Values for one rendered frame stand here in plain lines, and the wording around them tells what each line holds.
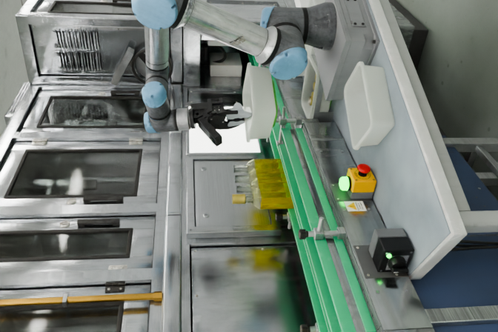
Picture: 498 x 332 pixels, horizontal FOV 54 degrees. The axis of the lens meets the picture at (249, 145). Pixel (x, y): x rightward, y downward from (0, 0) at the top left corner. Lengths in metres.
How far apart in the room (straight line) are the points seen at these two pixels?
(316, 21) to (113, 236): 1.02
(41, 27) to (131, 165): 0.91
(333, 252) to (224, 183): 0.72
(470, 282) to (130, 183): 1.29
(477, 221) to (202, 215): 0.97
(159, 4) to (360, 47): 0.60
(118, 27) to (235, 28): 1.29
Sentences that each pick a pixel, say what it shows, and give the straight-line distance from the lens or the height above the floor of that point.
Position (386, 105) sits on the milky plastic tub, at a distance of 1.41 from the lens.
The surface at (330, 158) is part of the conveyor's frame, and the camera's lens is 1.68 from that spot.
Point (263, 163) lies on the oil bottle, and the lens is 1.82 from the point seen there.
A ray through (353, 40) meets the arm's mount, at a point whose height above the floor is 0.83.
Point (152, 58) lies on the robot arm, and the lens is 1.62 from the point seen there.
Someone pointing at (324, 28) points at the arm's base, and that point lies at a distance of 1.57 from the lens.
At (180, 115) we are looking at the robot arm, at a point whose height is 1.34.
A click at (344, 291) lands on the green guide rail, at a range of 1.29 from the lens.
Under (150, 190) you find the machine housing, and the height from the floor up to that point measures 1.46.
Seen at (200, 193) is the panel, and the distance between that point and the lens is 1.91.
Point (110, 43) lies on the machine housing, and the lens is 2.64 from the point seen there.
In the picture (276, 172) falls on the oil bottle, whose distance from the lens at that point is 1.79.
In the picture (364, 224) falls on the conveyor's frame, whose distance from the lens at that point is 1.45.
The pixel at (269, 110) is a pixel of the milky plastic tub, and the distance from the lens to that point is 1.49.
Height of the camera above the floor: 1.32
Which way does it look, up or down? 7 degrees down
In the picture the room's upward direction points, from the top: 90 degrees counter-clockwise
